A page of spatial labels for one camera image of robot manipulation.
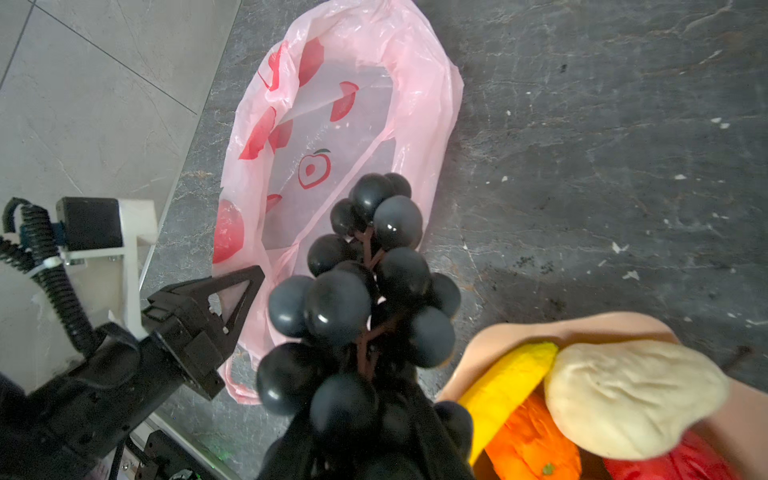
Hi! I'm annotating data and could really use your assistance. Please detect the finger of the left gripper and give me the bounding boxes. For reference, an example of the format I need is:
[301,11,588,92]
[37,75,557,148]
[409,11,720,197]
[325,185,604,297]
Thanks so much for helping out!
[141,266,265,400]

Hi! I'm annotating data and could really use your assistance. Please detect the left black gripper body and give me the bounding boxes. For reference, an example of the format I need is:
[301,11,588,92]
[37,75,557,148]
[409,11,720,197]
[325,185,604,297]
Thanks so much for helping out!
[1,326,198,479]

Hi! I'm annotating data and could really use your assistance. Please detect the dark fake grapes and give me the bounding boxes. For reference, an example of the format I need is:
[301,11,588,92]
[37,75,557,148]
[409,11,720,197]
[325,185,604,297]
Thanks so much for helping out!
[256,173,474,479]

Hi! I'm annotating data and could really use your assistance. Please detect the pink plastic bag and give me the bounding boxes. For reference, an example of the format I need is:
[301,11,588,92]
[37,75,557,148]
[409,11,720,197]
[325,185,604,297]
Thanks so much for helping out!
[211,0,465,405]

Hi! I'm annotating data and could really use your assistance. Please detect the yellow fake banana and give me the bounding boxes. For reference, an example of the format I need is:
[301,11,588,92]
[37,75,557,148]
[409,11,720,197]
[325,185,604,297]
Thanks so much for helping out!
[458,342,559,465]

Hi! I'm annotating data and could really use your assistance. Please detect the orange fake fruit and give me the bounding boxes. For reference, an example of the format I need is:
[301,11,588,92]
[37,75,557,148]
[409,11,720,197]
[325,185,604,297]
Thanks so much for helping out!
[485,394,582,479]

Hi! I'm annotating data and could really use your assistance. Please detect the beige fake potato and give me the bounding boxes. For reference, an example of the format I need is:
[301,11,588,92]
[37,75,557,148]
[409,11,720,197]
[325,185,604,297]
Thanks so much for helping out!
[544,340,730,460]

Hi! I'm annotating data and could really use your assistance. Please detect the red fake strawberry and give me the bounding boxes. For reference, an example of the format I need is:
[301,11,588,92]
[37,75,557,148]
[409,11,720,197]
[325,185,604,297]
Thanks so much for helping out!
[603,431,741,480]

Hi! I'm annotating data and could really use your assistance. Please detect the pink scalloped bowl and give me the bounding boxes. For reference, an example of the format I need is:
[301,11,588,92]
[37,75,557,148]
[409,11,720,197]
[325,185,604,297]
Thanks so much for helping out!
[437,312,767,479]

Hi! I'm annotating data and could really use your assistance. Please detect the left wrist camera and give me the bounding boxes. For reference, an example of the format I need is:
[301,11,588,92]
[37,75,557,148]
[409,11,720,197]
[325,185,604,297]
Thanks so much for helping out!
[56,197,159,340]

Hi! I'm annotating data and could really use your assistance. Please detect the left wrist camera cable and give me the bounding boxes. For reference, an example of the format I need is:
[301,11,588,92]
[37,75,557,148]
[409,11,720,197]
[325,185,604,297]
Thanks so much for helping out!
[0,196,100,355]

